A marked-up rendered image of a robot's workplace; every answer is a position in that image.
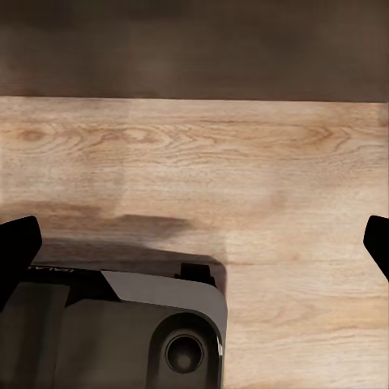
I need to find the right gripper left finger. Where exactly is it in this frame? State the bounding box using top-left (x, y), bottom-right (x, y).
top-left (0, 216), bottom-right (42, 313)

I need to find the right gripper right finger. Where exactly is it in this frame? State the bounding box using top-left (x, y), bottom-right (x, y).
top-left (363, 215), bottom-right (389, 279)

